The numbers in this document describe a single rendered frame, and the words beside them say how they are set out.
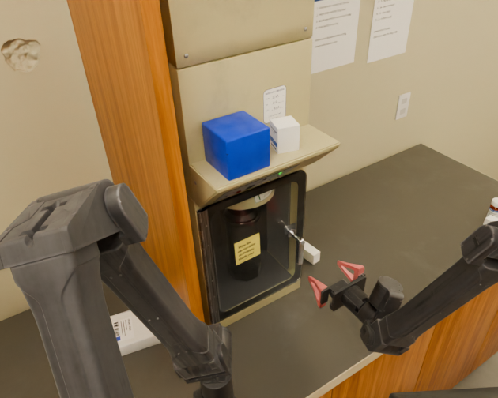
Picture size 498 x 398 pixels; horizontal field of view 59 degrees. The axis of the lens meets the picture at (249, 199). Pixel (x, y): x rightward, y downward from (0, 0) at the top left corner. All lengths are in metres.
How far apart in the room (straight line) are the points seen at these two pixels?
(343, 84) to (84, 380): 1.51
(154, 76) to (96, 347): 0.45
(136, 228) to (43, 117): 0.82
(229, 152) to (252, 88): 0.17
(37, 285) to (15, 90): 0.86
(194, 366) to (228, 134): 0.41
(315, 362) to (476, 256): 0.63
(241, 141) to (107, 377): 0.53
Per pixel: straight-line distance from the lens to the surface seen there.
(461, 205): 1.90
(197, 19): 0.85
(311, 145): 0.99
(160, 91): 0.75
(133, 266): 0.53
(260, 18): 0.92
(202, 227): 1.03
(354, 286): 1.12
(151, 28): 0.72
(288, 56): 0.98
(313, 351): 1.29
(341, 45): 1.70
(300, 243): 1.19
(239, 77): 0.93
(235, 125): 0.88
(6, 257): 0.44
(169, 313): 0.62
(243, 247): 1.14
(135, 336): 1.32
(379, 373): 1.54
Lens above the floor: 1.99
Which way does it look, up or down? 36 degrees down
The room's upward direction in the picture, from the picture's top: 2 degrees counter-clockwise
